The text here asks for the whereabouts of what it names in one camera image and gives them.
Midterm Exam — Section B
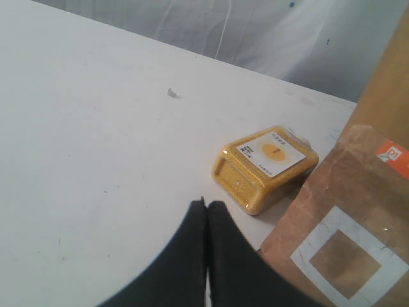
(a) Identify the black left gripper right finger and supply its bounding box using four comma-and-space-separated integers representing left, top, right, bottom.
207, 201, 320, 306

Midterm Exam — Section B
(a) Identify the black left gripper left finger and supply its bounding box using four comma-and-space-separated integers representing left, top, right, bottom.
101, 198, 207, 306

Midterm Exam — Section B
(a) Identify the brown paper shopping bag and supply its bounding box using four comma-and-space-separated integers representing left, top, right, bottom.
341, 8, 409, 148

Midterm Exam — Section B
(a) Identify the yellow millet grain pack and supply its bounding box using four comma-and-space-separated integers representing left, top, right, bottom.
212, 125, 319, 216

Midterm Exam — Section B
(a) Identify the brown kraft pouch white label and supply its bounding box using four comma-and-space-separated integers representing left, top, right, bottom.
260, 125, 408, 306

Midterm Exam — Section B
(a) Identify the small paper scrap on table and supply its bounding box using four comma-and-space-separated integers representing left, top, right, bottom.
167, 88, 179, 98

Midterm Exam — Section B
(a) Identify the white backdrop sheet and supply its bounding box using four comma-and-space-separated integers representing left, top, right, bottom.
48, 0, 408, 102

